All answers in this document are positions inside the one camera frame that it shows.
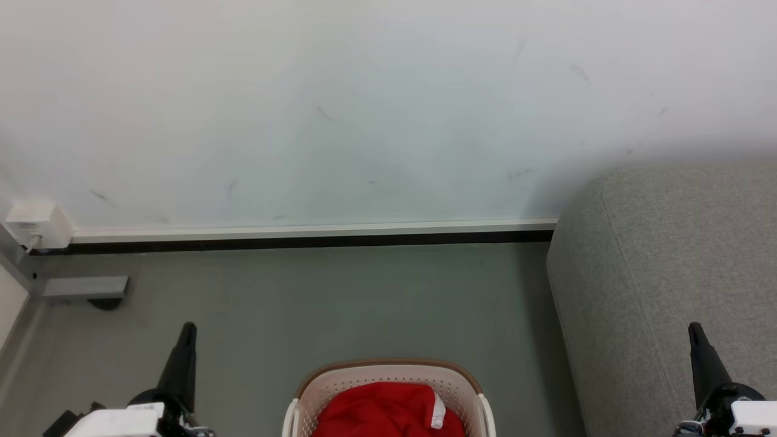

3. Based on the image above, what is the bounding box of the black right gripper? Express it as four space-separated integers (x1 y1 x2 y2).
675 323 765 437

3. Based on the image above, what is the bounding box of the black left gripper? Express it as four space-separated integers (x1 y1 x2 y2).
129 322 213 437

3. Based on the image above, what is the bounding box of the red garment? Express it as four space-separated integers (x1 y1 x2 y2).
311 381 467 437

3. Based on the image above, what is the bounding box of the grey fabric sofa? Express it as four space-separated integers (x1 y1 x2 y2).
546 161 777 437

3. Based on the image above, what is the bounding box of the grey metal foot bar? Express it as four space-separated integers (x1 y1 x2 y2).
41 276 130 299

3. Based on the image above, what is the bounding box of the white and black baseboard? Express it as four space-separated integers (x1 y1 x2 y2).
30 218 558 256

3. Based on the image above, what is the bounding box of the white partition panel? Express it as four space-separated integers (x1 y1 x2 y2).
0 264 30 353

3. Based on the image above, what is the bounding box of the cream perforated laundry basket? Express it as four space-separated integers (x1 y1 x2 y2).
282 358 497 437

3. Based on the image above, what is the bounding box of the grey metal partition frame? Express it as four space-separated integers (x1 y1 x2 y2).
0 240 48 401

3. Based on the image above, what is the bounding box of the white wall socket box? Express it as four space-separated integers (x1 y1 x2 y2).
5 202 75 251

